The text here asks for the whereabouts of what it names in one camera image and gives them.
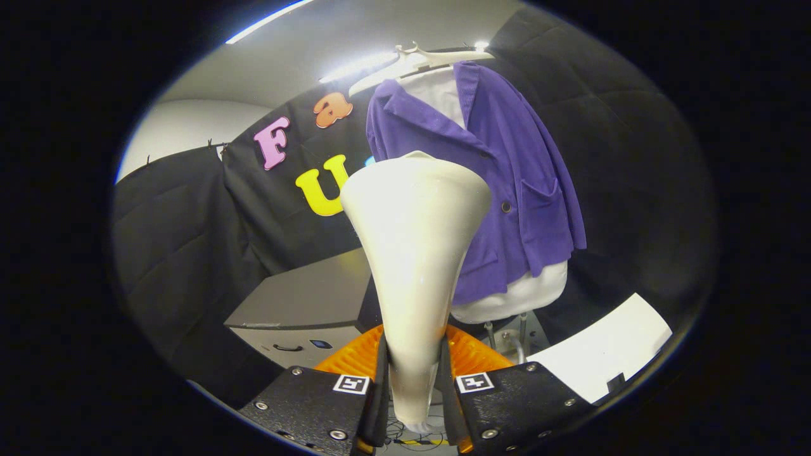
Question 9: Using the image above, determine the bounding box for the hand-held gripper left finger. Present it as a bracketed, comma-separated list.
[238, 324, 388, 456]

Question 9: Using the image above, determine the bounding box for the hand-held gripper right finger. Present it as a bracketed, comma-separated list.
[440, 324, 599, 456]

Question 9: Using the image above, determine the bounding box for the white garment steamer head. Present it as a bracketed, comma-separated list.
[340, 151, 493, 426]

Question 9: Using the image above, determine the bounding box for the purple jacket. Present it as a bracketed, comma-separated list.
[366, 61, 587, 306]

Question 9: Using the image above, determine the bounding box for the cream clothes hanger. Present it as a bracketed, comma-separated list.
[348, 41, 495, 97]

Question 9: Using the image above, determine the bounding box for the white torso form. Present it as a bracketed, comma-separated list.
[405, 68, 569, 325]

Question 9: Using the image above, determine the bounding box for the grey cabinet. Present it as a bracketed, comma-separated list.
[224, 247, 384, 371]

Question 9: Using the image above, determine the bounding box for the white floor board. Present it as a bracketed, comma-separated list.
[526, 293, 674, 405]

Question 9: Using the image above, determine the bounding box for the black backdrop cloth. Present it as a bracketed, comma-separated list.
[111, 6, 720, 409]

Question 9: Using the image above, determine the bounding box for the black floor cable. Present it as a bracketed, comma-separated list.
[383, 418, 450, 452]

